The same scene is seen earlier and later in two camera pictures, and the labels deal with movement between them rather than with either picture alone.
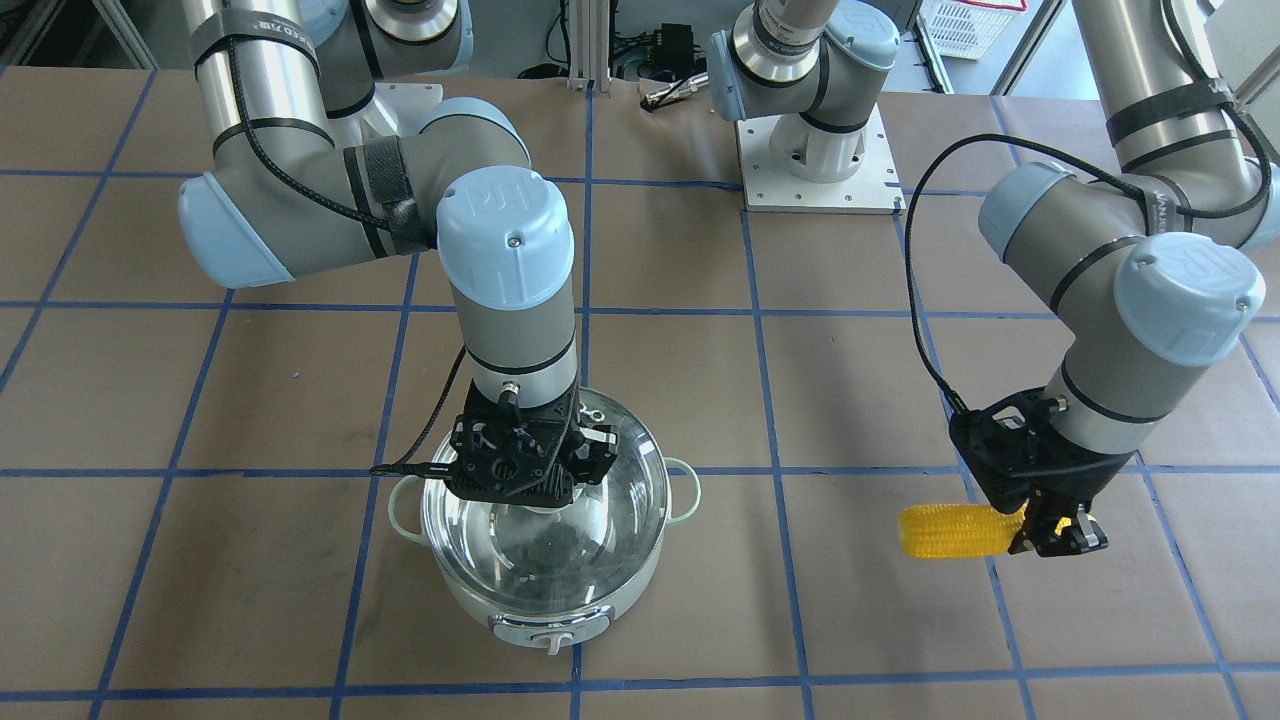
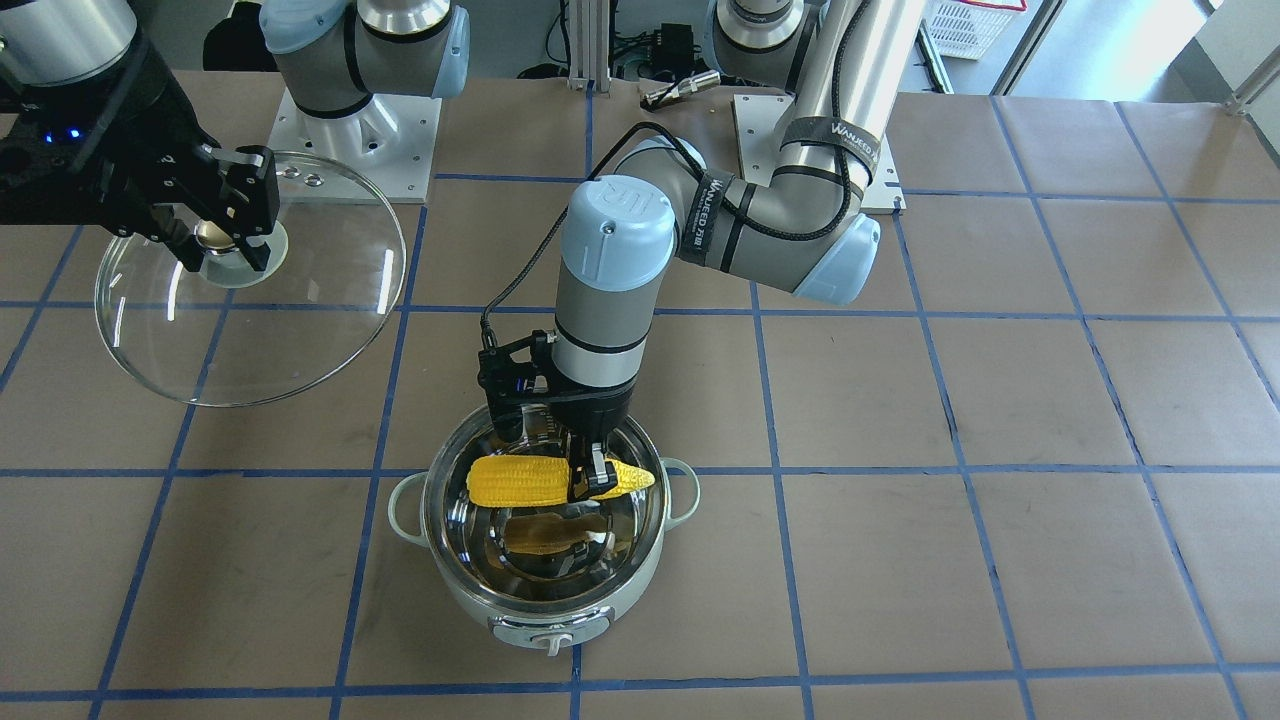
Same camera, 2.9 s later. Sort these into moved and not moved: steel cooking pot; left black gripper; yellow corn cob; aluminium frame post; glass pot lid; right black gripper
Moved: yellow corn cob; right black gripper; left black gripper; glass pot lid
Not moved: steel cooking pot; aluminium frame post
